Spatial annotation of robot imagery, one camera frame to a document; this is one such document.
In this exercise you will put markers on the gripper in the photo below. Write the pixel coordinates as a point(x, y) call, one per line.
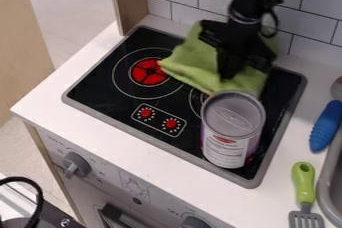
point(236, 37)

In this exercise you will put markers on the green cloth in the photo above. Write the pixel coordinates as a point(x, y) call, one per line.
point(196, 63)

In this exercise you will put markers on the silver can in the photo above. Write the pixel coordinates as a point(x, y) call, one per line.
point(231, 132)

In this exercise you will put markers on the tap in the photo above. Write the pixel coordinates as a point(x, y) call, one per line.
point(337, 88)

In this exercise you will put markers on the blue tool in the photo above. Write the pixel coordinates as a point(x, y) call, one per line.
point(326, 128)

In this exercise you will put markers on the green spatula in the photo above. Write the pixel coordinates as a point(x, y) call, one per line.
point(303, 182)

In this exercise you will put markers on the toy stove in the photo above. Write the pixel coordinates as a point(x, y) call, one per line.
point(115, 102)

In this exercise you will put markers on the toy sink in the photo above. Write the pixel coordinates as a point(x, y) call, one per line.
point(333, 185)

